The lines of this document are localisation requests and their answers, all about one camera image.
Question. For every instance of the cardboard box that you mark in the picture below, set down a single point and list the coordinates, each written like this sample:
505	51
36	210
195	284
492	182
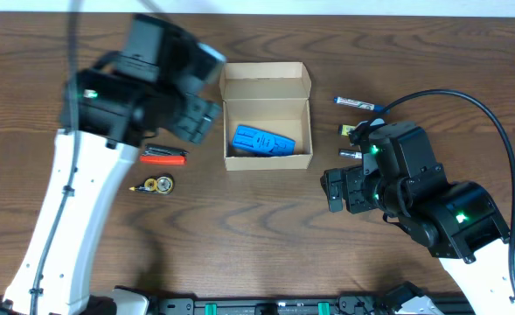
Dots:
269	96

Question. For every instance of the yellow highlighter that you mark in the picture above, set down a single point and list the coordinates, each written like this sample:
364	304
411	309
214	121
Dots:
345	129

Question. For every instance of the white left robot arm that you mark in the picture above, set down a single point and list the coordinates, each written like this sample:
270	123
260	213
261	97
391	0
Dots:
110	108

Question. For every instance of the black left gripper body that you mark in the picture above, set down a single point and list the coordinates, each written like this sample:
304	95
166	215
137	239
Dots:
196	119

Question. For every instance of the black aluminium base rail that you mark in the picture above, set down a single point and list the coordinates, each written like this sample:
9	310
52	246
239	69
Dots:
346	304

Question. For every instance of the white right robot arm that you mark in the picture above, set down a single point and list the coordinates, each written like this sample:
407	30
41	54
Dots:
458	223

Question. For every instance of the black whiteboard marker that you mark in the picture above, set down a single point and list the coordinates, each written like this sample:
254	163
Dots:
350	154

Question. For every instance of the correction tape dispenser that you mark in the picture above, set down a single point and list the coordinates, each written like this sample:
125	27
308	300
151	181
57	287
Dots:
162	185

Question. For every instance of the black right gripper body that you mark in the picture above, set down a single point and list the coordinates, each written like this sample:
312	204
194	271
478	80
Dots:
338	189

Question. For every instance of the blue whiteboard marker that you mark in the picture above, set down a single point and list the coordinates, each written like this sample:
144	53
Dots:
358	104

